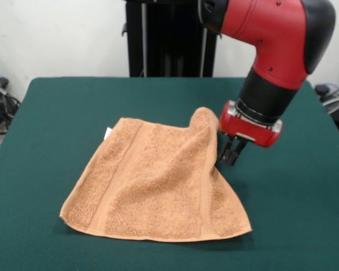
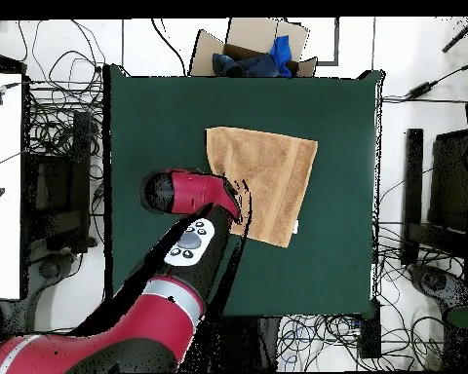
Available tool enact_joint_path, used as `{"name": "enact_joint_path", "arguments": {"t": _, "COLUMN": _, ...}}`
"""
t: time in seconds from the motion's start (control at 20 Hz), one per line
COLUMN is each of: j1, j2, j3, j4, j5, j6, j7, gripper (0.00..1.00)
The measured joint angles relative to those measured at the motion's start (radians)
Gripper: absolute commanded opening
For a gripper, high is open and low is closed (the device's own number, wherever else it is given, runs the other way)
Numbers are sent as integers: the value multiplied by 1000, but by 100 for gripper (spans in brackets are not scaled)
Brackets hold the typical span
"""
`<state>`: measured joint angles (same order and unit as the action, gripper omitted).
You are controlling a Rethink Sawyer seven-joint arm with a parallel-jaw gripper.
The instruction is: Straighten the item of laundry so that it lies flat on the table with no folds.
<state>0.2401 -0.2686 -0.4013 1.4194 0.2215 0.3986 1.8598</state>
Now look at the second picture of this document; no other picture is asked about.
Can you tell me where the tan terry towel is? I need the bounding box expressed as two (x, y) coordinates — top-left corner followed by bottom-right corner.
(205, 126), (320, 249)

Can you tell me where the dark green tablecloth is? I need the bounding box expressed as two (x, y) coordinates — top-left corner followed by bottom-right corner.
(101, 63), (385, 318)

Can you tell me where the navy blue garment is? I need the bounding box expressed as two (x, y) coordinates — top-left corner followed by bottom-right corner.
(211, 52), (282, 78)

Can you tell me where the bright blue cloth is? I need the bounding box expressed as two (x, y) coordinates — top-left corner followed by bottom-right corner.
(269, 34), (293, 78)

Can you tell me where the brown cardboard box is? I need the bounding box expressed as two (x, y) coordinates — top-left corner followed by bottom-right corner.
(188, 17), (319, 78)

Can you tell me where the black upright bar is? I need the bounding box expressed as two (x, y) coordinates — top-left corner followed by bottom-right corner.
(400, 128), (425, 267)

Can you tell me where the black floor box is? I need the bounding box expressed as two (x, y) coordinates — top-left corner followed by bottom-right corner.
(359, 307), (382, 360)

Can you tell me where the grey chair base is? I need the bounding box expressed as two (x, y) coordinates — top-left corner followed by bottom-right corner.
(22, 250), (85, 313)

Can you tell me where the black chair base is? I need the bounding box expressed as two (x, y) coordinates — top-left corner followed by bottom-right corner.
(407, 263), (468, 315)

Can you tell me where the black power adapter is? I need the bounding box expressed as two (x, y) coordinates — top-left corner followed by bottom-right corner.
(404, 80), (440, 100)

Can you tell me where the white desk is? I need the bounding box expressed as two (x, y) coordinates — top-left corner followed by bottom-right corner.
(0, 71), (23, 301)

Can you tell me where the black tripod leg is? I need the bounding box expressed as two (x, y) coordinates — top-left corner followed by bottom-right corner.
(441, 16), (468, 55)

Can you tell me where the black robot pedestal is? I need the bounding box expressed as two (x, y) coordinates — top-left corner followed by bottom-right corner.
(186, 316), (283, 373)

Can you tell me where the black cable tangle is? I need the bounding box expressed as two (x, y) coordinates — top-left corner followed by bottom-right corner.
(278, 313), (447, 372)
(374, 221), (466, 282)
(17, 19), (107, 159)

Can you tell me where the black equipment frame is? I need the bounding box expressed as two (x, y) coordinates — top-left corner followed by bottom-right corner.
(22, 110), (98, 256)

